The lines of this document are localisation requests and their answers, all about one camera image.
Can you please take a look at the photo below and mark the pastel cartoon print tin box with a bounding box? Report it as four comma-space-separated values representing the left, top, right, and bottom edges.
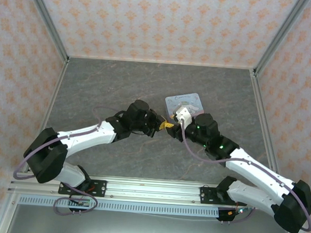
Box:
163, 90, 207, 121

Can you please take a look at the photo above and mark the grey metal lower panel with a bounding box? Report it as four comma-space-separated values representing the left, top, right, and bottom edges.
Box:
5, 203, 297, 233

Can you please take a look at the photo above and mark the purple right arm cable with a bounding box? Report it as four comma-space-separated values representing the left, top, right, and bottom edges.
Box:
174, 119, 311, 233

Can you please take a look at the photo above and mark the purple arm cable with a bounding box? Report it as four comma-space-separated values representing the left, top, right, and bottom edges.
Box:
12, 101, 125, 187
174, 119, 311, 233

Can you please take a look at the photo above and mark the aluminium table side rail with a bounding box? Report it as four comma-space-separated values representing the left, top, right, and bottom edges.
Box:
23, 56, 69, 175
243, 69, 287, 174

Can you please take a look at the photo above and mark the aluminium cross rail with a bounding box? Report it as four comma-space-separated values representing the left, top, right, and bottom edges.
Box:
7, 168, 260, 211

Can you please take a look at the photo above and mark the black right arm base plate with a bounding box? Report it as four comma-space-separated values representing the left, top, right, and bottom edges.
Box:
199, 186, 241, 207

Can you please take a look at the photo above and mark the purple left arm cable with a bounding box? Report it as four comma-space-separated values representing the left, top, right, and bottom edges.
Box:
12, 101, 125, 187

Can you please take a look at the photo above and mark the white slotted cable duct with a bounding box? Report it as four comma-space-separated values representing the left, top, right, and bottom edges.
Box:
18, 194, 221, 219

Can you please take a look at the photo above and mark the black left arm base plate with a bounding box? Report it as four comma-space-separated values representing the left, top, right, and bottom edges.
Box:
58, 177, 108, 198

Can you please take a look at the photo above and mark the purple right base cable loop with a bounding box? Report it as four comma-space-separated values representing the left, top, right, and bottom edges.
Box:
221, 205, 257, 226

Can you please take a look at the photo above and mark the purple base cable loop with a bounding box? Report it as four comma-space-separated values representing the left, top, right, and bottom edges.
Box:
53, 185, 99, 218
221, 205, 257, 226

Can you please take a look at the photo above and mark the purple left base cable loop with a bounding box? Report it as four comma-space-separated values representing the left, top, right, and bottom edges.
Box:
53, 185, 99, 218

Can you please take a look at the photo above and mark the aluminium frame post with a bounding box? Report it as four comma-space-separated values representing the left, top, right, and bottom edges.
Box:
252, 0, 310, 80
17, 0, 75, 64

